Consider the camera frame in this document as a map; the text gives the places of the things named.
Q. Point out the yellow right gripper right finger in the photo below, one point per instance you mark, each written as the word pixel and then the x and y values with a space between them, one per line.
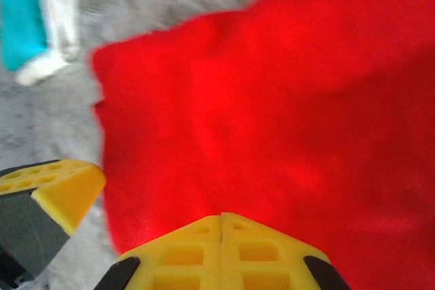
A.
pixel 265 263

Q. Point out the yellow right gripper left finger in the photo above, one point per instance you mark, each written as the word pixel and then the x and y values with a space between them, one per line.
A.
pixel 183 263

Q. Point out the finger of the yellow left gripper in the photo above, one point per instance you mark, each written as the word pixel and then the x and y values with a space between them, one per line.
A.
pixel 68 195

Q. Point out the red t-shirt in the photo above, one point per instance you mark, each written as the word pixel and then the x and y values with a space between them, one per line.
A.
pixel 272 117

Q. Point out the folded white t-shirt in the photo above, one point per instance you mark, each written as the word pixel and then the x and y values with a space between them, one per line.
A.
pixel 57 15

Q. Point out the folded teal t-shirt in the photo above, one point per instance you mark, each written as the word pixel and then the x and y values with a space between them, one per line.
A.
pixel 20 15

